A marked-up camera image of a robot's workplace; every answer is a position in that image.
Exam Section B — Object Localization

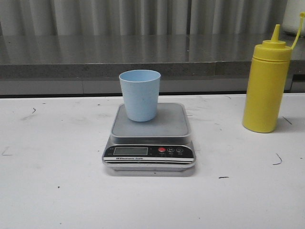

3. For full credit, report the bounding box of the white container in background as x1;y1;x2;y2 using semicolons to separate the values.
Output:
282;0;305;35

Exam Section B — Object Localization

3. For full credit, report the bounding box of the light blue plastic cup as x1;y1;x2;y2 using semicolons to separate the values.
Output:
119;70;161;122

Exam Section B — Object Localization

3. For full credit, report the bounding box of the silver digital kitchen scale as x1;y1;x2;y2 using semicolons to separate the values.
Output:
102;103;196;173

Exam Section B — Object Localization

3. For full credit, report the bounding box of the yellow squeeze bottle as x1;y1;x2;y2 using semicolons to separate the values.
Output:
242;12;305;133

